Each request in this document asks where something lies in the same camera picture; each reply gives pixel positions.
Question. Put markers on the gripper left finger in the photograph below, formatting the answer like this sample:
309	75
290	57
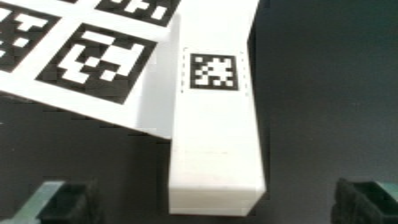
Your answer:
62	204

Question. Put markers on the marker tag sheet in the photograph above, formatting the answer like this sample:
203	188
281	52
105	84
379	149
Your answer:
85	58

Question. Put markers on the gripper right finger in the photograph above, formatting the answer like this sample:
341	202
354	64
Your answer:
364	202

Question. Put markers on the white desk leg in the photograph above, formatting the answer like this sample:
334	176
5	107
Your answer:
215	173

